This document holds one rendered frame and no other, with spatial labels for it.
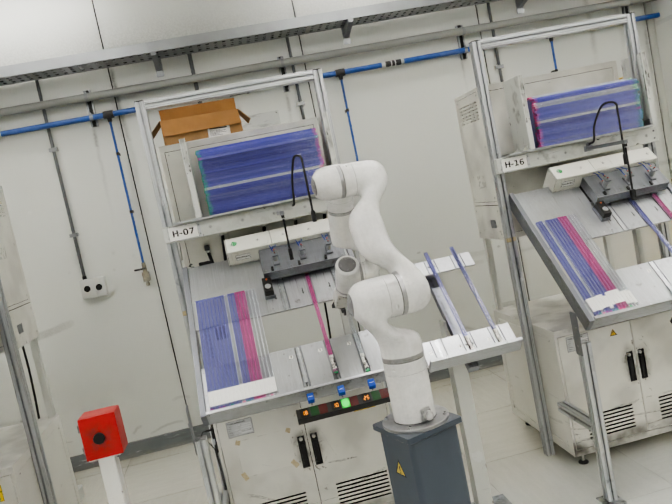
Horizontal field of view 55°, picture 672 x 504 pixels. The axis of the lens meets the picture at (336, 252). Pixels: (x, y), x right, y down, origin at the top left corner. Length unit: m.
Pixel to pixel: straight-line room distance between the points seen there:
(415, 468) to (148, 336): 2.73
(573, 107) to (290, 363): 1.66
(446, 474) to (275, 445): 0.98
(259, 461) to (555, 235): 1.52
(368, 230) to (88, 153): 2.73
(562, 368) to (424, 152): 1.96
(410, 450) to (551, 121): 1.71
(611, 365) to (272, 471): 1.50
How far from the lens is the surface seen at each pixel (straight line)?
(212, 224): 2.70
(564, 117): 3.05
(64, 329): 4.37
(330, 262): 2.62
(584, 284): 2.69
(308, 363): 2.38
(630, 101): 3.21
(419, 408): 1.83
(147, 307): 4.25
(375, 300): 1.73
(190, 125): 3.04
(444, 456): 1.88
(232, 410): 2.31
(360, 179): 1.92
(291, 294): 2.58
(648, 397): 3.18
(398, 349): 1.78
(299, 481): 2.75
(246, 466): 2.72
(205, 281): 2.69
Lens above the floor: 1.37
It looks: 5 degrees down
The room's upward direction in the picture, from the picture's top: 12 degrees counter-clockwise
